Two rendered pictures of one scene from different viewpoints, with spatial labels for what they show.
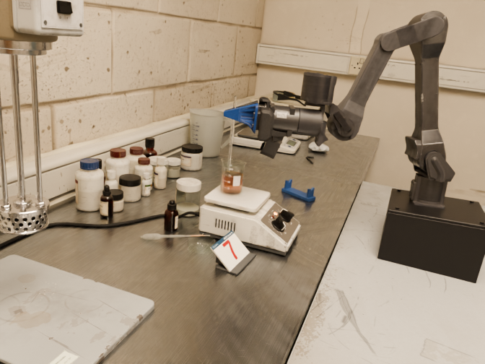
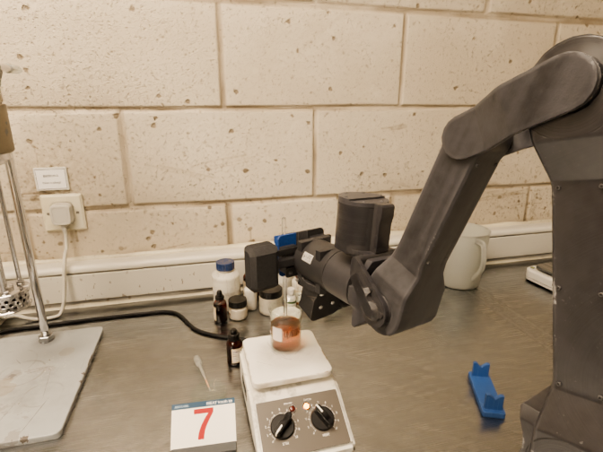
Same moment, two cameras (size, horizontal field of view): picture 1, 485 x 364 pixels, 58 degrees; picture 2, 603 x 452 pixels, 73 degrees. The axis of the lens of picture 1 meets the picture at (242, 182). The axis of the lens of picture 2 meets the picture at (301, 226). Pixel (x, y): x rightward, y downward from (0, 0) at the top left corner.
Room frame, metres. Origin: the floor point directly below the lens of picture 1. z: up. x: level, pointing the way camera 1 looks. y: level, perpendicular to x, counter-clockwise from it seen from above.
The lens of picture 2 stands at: (0.63, -0.47, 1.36)
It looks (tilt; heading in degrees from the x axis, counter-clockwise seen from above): 17 degrees down; 57
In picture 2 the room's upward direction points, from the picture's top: straight up
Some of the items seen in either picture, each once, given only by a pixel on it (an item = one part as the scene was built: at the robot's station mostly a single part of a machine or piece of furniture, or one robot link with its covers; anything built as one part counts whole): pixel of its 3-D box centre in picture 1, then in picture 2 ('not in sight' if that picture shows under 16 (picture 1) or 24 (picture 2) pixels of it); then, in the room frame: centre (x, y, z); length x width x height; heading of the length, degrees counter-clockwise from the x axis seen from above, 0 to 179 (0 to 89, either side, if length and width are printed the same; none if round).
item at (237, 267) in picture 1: (234, 251); (203, 427); (0.77, 0.00, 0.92); 0.09 x 0.06 x 0.04; 157
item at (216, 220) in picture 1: (247, 217); (289, 390); (0.90, -0.02, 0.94); 0.22 x 0.13 x 0.08; 73
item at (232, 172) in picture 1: (231, 175); (285, 325); (0.92, 0.03, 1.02); 0.06 x 0.05 x 0.08; 55
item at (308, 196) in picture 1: (299, 189); (486, 386); (1.19, -0.16, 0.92); 0.10 x 0.03 x 0.04; 48
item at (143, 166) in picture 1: (143, 174); (301, 288); (1.10, 0.26, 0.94); 0.05 x 0.05 x 0.09
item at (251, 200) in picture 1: (238, 196); (284, 356); (0.91, 0.01, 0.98); 0.12 x 0.12 x 0.01; 73
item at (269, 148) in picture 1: (274, 141); (326, 294); (0.94, -0.06, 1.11); 0.07 x 0.06 x 0.07; 0
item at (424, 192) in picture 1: (428, 189); not in sight; (0.93, -0.41, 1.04); 0.07 x 0.07 x 0.06; 78
